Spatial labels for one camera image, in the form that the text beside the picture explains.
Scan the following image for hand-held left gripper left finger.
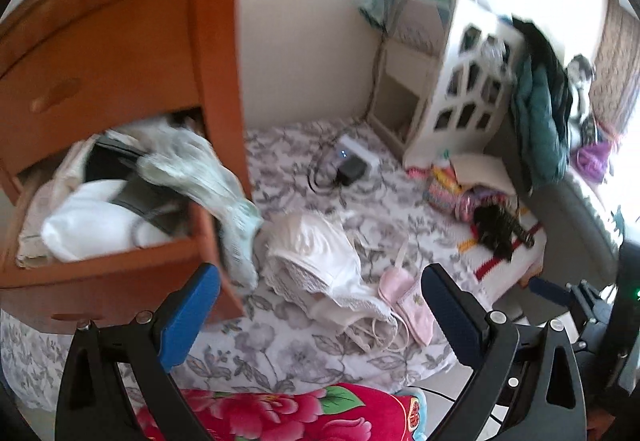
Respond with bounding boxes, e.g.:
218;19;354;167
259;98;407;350
55;262;221;441

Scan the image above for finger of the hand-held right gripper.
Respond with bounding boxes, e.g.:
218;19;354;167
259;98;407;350
530;276;601;322

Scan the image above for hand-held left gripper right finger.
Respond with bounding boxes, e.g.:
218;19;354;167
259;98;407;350
421;264;587;441

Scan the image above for grey sock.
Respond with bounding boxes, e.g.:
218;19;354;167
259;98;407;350
112;181;193;237

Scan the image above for white bra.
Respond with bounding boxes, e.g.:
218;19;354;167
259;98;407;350
255;214;401;352

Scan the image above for white cloth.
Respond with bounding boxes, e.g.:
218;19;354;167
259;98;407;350
40;181;176;262

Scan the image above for brown wooden nightstand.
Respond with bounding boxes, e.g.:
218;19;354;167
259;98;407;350
0;0;251;337

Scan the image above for pink sock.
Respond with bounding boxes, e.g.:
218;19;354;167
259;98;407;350
400;286;436;347
380;268;416;307

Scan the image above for white crochet mat red stripes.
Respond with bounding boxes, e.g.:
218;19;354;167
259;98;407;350
457;206;546;292

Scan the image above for grey sofa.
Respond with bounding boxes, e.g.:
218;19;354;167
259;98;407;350
500;121;626;302

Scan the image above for black cloth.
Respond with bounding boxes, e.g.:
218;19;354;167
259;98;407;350
472;204;526;262

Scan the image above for grey floral bedsheet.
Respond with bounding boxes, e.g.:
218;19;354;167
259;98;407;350
0;118;546;412

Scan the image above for colourful packets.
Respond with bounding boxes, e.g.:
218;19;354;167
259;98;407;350
425;166;481;222

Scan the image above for red floral blanket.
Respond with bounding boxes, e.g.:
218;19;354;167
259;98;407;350
135;383;428;441

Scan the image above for light green lace cloth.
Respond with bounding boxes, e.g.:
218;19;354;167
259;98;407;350
137;126;263;292

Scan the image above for cardboard piece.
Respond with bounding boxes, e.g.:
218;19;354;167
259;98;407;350
450;154;521;197

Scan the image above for purple yarn bundle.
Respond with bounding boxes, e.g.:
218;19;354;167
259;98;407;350
572;141;613;184

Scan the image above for teal jacket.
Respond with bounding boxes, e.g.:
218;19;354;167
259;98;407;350
510;56;571;194

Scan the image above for dark cloth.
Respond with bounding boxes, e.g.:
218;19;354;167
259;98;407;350
85;136;146;182

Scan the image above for black charger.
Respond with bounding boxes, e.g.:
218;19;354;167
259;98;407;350
337;156;368;187

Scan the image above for white power strip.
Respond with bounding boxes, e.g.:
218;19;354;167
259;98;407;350
335;134;386;172

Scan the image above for black and white plush toy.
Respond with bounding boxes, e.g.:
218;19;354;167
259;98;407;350
567;54;598;142

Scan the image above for white lattice rack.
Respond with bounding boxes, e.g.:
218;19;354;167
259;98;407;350
404;0;526;169

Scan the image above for brown patterned cloth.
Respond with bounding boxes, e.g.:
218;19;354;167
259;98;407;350
590;0;640;127

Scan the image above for black jacket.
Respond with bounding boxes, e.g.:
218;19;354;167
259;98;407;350
512;16;576;122

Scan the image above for teal cloth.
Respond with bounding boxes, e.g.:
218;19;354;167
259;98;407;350
360;0;416;27

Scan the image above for black cable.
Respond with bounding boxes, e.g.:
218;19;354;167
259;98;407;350
307;36;386;194

